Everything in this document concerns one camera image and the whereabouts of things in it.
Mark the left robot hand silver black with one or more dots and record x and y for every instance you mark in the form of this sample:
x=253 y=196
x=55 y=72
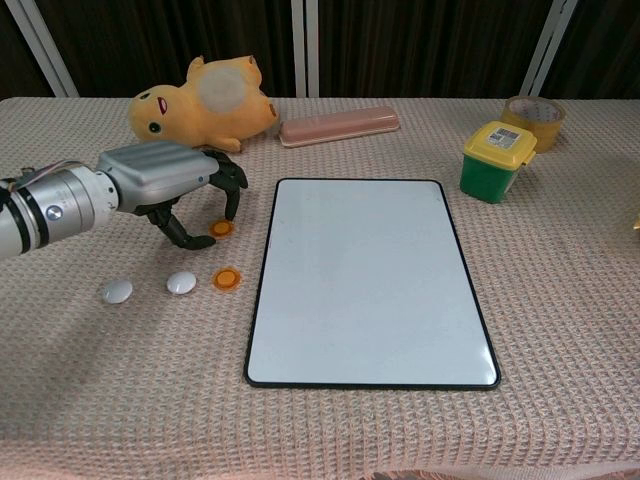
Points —
x=150 y=170

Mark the orange round magnet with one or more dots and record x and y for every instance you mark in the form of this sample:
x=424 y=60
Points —
x=227 y=278
x=221 y=228

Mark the white round magnet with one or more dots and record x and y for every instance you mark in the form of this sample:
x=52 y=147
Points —
x=181 y=283
x=117 y=291

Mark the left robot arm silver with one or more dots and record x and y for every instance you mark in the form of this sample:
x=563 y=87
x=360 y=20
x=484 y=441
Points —
x=50 y=210

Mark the yellow plush toy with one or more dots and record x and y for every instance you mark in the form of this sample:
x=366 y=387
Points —
x=200 y=115

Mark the dark brown pleated curtain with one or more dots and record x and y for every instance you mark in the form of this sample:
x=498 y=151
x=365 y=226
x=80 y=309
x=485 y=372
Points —
x=150 y=40

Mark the pink pencil case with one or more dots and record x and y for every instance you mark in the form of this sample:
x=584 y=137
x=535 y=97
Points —
x=340 y=125

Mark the green container yellow lid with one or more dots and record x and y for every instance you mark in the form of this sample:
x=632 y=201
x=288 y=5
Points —
x=487 y=175

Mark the yellow packing tape roll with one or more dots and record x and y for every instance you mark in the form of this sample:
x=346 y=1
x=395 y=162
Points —
x=547 y=132

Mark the white frame pole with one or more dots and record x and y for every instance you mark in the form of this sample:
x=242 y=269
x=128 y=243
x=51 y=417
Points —
x=305 y=50
x=40 y=50
x=547 y=50

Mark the white magnetic board black frame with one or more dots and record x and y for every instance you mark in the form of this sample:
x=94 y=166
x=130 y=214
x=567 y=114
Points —
x=370 y=285

